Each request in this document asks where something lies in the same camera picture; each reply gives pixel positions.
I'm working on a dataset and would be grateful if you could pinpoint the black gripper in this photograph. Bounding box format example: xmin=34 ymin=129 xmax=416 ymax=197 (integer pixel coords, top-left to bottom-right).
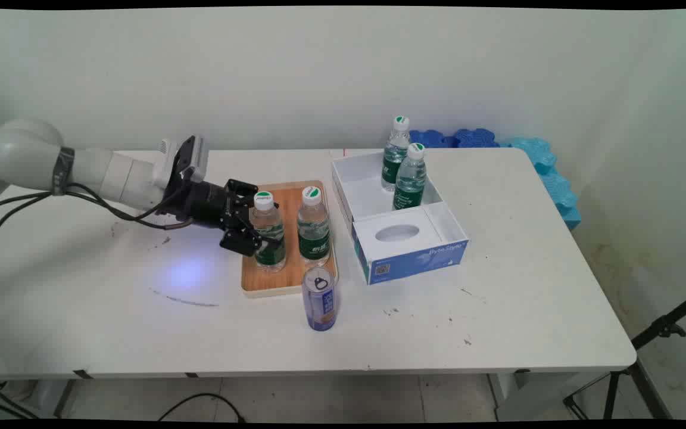
xmin=167 ymin=178 xmax=265 ymax=258

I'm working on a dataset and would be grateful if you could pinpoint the clear water bottle green label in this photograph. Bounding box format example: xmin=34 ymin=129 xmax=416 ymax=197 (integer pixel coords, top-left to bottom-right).
xmin=250 ymin=191 xmax=287 ymax=274
xmin=296 ymin=186 xmax=332 ymax=268
xmin=381 ymin=116 xmax=412 ymax=193
xmin=392 ymin=142 xmax=428 ymax=212

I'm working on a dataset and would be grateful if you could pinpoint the wooden tray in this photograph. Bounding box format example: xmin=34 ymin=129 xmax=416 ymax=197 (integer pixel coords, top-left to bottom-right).
xmin=241 ymin=180 xmax=339 ymax=299

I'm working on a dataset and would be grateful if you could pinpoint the blue drink can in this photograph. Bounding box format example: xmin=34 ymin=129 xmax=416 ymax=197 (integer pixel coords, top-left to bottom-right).
xmin=302 ymin=267 xmax=338 ymax=332

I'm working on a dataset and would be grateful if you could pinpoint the white and blue cardboard box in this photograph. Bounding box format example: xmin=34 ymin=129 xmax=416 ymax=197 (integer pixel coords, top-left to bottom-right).
xmin=330 ymin=151 xmax=470 ymax=286

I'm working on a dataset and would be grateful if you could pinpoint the dark blue foam piece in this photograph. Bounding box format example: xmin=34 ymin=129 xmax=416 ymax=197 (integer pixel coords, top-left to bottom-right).
xmin=410 ymin=129 xmax=456 ymax=149
xmin=453 ymin=128 xmax=502 ymax=149

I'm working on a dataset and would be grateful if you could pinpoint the light blue foam piece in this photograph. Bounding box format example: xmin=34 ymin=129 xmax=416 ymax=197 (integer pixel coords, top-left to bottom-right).
xmin=500 ymin=137 xmax=582 ymax=232

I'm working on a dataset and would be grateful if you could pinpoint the black tripod stand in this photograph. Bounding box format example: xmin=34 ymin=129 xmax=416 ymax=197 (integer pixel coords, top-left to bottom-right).
xmin=563 ymin=286 xmax=686 ymax=421

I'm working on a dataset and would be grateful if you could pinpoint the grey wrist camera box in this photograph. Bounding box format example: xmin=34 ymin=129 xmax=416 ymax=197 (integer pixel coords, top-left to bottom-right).
xmin=160 ymin=136 xmax=210 ymax=186

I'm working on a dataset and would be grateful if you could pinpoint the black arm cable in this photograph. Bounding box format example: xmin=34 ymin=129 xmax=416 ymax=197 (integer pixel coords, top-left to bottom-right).
xmin=0 ymin=189 xmax=58 ymax=214
xmin=0 ymin=182 xmax=195 ymax=246

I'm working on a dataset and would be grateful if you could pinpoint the grey tape strap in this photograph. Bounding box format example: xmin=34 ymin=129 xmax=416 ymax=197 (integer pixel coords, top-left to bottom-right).
xmin=52 ymin=147 xmax=76 ymax=196

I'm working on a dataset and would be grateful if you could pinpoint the black floor cable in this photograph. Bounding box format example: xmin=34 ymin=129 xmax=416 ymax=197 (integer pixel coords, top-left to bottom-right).
xmin=158 ymin=393 xmax=248 ymax=423

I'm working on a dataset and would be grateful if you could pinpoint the thin black cable under table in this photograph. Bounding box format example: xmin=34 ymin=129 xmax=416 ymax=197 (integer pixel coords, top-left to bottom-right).
xmin=0 ymin=381 xmax=41 ymax=419

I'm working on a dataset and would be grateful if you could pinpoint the grey table leg frame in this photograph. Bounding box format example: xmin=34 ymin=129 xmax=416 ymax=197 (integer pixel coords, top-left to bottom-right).
xmin=488 ymin=372 xmax=613 ymax=422

